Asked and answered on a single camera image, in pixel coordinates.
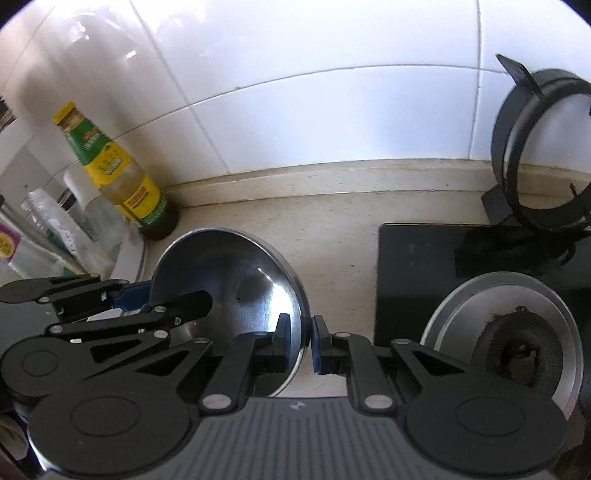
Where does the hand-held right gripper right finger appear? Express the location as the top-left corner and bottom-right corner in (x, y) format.
(311, 315), (469, 412)

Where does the purple cap clear bottle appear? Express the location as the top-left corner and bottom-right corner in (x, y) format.
(0, 217), (61, 283)

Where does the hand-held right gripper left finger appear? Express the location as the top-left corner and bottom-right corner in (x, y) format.
(130, 313), (291, 412)

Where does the large stainless steel bowl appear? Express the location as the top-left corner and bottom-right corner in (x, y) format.
(150, 226), (308, 400)

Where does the clear plastic bottle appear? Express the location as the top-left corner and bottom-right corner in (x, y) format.
(23, 170), (139, 280)

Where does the silver stove burner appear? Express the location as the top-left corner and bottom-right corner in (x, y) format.
(420, 272), (583, 416)

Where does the black gas stove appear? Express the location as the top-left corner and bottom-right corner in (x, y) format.
(374, 224), (591, 416)

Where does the white round tray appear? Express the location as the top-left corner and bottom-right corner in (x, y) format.
(104, 222), (149, 284)

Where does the yellow green label bottle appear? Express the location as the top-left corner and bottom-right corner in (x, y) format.
(52, 102), (180, 241)

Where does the black pan support ring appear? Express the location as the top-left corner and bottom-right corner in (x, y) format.
(455, 54), (591, 278)

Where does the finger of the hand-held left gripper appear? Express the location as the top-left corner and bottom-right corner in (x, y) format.
(0, 274), (154, 317)
(46, 290), (214, 367)

